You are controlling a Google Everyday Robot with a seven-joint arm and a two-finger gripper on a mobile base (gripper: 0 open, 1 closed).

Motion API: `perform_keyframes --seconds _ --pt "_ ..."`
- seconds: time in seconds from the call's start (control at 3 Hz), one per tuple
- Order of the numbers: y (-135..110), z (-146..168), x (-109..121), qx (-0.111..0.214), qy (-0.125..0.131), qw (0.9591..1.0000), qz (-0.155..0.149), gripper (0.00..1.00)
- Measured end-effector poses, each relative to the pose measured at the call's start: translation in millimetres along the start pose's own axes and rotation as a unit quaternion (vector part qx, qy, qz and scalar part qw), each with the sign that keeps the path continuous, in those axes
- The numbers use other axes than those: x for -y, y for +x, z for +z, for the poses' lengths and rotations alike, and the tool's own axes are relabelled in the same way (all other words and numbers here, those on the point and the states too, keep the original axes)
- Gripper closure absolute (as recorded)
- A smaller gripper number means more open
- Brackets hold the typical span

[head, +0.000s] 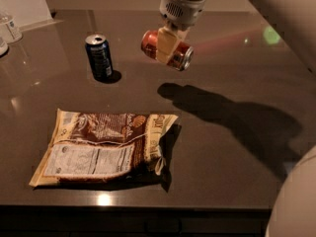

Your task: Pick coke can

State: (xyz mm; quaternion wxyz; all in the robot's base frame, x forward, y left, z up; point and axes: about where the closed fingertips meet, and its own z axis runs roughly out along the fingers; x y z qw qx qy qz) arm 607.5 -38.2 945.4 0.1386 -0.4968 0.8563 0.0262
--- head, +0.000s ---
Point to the clear plastic water bottle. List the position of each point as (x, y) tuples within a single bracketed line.
[(9, 31)]

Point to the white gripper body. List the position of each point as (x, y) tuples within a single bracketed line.
[(183, 12)]

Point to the dark blue soda can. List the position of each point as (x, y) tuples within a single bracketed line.
[(98, 51)]

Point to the brown cream snack bag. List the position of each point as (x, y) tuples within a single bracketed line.
[(100, 148)]

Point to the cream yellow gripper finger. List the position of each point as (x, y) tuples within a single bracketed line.
[(167, 42)]

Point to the red coke can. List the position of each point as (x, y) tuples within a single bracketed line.
[(181, 57)]

